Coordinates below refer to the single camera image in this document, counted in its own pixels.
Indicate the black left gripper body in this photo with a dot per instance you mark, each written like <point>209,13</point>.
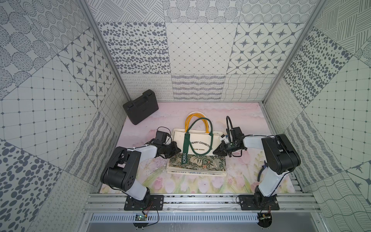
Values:
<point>169,149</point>

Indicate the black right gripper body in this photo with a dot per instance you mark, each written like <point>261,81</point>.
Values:
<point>232,147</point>

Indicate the starry night canvas tote bag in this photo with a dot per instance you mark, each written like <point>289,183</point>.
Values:
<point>184,171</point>

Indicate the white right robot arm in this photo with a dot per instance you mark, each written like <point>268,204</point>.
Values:
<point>281,159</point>

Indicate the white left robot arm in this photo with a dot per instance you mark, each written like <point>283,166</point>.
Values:
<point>121,169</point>

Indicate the pink floral table mat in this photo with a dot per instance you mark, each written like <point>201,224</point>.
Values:
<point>242,168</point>

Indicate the black plastic tool case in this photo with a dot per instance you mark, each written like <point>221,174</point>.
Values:
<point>141,108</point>

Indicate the left circuit board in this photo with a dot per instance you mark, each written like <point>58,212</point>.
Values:
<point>140,221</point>

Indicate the circuit board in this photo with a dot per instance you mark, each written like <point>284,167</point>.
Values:
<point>140,221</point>
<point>264,220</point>

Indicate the right circuit board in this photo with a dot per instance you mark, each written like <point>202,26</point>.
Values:
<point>264,220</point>

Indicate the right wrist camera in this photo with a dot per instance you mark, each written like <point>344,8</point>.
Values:
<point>225,138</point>

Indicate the blue handled pliers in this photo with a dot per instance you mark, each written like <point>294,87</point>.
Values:
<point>264,166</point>

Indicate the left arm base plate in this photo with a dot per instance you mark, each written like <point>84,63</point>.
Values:
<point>144,202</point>

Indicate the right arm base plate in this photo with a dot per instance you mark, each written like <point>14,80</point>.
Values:
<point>252,202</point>

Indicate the aluminium mounting rail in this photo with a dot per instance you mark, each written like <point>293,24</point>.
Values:
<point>286,202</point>

